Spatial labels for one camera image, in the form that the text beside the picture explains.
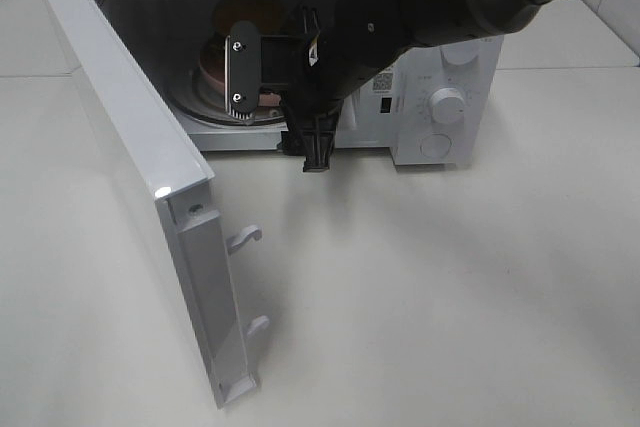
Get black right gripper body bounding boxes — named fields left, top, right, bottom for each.
left=284, top=0, right=415, bottom=117

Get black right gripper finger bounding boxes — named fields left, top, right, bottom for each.
left=279, top=97, right=340, bottom=172
left=224, top=20, right=310, bottom=120

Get pink plate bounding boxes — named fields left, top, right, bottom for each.
left=198, top=31, right=281, bottom=107

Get burger with lettuce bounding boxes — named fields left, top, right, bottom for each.
left=203, top=0, right=287, bottom=53

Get round door release button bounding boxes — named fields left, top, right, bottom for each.
left=420, top=133, right=452, bottom=159

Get white dial knob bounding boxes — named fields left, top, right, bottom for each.
left=440, top=40, right=480, bottom=66
left=428, top=88, right=466, bottom=125

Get white microwave door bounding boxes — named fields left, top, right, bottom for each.
left=44, top=0, right=269, bottom=407

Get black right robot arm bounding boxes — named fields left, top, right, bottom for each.
left=224, top=0, right=554, bottom=172

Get glass microwave turntable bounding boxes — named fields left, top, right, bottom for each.
left=166, top=71, right=284, bottom=128

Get white microwave oven body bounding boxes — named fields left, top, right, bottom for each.
left=52, top=0, right=504, bottom=171

